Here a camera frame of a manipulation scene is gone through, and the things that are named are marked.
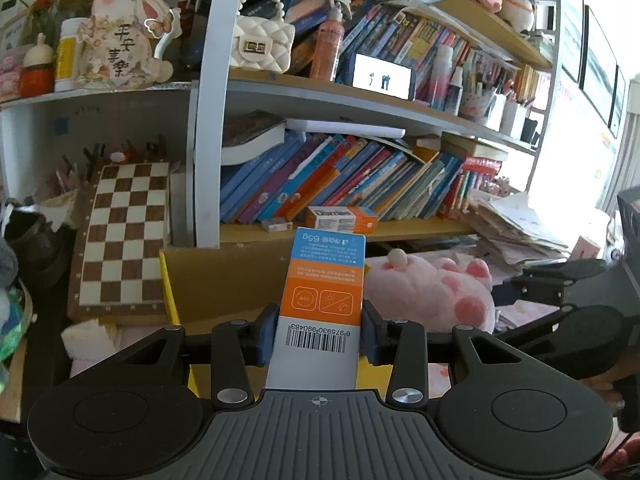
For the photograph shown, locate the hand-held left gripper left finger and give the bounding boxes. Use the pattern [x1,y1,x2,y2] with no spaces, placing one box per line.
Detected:
[107,303,282,412]

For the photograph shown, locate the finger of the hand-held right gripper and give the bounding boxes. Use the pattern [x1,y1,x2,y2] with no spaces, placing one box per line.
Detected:
[520,258,610,283]
[492,279,569,307]

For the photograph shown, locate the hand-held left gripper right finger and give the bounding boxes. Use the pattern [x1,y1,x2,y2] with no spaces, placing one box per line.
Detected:
[361,300,532,408]

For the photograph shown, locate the orange blue white carton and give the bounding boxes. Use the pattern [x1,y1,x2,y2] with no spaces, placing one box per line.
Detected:
[265,226,368,391]

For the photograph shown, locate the cardboard box with yellow flaps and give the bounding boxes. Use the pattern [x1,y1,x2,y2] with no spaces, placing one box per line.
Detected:
[159,240,396,401]

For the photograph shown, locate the stack of loose papers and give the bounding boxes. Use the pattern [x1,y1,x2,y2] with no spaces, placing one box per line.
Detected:
[467,192,571,267]

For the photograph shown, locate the pink plush toy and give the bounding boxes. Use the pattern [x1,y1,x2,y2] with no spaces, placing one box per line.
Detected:
[362,249,497,333]

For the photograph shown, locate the orange white small carton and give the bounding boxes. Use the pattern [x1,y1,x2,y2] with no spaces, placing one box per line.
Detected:
[306,205,379,234]

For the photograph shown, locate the row of leaning colourful books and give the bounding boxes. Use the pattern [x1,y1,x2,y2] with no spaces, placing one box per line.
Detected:
[220,132,506,226]

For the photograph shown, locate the white pen holder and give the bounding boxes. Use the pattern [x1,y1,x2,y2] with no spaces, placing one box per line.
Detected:
[501,99,529,137]

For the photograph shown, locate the wooden chessboard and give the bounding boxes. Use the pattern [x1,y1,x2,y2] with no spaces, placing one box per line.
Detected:
[66,161,173,324]

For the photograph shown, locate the white crumpled tissue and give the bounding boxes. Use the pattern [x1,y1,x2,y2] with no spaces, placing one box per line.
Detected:
[61,319,118,361]

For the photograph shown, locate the white flat book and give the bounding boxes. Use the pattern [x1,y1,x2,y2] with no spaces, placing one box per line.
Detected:
[285,119,406,139]

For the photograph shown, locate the thick dark-cover book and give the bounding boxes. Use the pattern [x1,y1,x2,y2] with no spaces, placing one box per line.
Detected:
[221,110,288,166]

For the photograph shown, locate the white gradient spray bottle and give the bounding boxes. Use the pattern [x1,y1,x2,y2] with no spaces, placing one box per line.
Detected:
[429,45,453,111]

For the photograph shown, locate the dark upright sticks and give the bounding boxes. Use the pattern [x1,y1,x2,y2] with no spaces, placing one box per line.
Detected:
[82,135,168,167]

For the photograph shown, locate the white and wood bookshelf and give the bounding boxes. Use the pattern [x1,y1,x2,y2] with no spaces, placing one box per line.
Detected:
[0,0,566,251]

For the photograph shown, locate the dark brown bag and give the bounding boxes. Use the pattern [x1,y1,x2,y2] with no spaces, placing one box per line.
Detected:
[0,204,76,291]

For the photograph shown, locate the green shiny wrapper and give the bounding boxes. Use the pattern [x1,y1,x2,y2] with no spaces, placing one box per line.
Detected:
[0,280,33,362]

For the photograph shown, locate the phone with bright screen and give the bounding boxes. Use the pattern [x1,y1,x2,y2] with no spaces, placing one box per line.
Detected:
[350,52,417,102]

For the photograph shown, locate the white plush animal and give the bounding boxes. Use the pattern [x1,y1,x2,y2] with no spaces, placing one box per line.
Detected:
[500,0,536,33]

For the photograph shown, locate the row of upright thin books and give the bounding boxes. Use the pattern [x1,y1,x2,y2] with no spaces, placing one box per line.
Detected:
[290,0,543,111]

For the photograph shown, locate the pink pump bottle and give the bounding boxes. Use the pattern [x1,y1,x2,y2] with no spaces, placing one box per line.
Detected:
[310,0,351,82]

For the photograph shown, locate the white quilted handbag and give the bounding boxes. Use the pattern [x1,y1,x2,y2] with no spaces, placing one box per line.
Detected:
[231,0,296,75]

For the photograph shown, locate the rabbit plush ornament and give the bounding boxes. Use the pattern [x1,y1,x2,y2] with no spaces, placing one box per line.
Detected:
[77,0,182,90]

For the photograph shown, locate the white bottle with yellow label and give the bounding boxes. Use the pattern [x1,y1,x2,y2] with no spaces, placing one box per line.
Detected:
[54,17,90,93]

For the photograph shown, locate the red and cream doll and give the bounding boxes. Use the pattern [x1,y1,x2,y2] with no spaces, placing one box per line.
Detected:
[20,33,56,99]

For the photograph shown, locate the pink patterned box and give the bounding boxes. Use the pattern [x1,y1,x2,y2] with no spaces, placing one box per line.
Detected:
[0,45,26,102]

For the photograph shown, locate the dark framed wall picture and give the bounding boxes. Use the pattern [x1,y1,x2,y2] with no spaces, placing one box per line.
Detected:
[560,0,586,83]
[580,5,619,127]

